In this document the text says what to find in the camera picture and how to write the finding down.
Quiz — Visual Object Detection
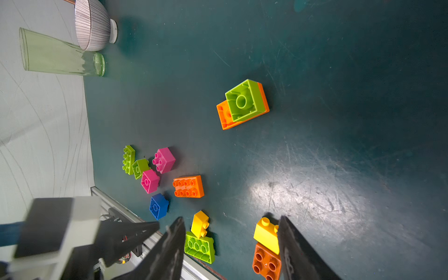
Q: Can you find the long lime green brick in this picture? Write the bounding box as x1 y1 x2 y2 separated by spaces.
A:
122 145 135 175

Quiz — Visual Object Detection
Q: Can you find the blue brick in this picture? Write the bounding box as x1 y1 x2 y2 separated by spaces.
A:
149 193 169 220

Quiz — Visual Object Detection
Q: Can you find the magenta brick lower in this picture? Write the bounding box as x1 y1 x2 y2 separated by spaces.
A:
141 169 160 194

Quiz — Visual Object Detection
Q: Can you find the small lime green brick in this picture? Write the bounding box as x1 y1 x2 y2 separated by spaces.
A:
225 79 270 123

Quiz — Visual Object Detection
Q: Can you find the small orange brick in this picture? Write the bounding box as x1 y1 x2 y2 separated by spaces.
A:
217 100 255 130

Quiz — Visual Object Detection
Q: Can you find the magenta brick upper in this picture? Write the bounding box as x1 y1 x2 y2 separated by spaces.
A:
152 148 176 174

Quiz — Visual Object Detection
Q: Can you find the wide lime green brick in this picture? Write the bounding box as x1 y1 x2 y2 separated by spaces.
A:
184 232 215 264

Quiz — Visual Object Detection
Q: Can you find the dark orange brick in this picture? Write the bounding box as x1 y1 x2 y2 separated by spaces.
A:
252 243 282 280

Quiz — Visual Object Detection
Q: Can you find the yellow brick on stack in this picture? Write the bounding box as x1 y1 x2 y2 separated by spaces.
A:
254 217 280 254

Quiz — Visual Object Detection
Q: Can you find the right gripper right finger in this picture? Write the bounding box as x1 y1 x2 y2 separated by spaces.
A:
278 215 341 280

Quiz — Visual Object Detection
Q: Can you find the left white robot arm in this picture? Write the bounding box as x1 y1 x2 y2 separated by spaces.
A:
1 196 160 280

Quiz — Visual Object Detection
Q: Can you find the striped ceramic bowl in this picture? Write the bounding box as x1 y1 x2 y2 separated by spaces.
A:
75 0 118 51

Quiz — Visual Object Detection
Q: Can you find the magenta brick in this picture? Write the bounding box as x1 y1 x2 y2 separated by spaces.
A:
141 169 160 194
152 148 176 174

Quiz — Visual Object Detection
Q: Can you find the small yellow brick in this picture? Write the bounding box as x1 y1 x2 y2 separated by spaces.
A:
191 211 210 238

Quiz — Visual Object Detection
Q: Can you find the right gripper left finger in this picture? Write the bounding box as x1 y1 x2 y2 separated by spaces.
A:
116 217 186 280

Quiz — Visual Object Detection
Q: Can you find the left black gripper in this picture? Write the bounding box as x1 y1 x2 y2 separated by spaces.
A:
70 221 160 280

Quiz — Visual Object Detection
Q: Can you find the orange 2x3 brick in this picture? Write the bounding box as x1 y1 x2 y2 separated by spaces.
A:
173 175 204 198

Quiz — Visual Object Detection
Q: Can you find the green plastic cup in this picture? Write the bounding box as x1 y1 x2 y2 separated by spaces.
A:
19 28 106 77

